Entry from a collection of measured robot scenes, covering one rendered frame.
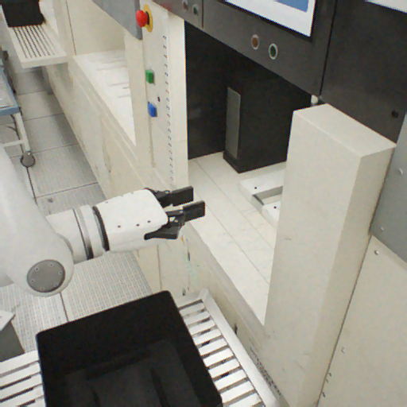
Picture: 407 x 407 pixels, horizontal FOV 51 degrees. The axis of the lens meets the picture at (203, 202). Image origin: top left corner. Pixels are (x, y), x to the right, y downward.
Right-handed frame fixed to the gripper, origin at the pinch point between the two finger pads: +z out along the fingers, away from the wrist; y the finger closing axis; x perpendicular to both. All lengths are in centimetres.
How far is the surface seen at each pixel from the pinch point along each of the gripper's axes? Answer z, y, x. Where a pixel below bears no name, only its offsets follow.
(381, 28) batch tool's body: 13.2, 20.2, 31.8
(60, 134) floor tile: 6, -273, -119
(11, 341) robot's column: -39, -27, -50
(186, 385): -4.9, 7.7, -41.9
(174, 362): -5.0, 1.5, -41.9
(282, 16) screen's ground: 13.2, 2.9, 29.3
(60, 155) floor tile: 0, -240, -119
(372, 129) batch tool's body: 13.3, 22.3, 21.4
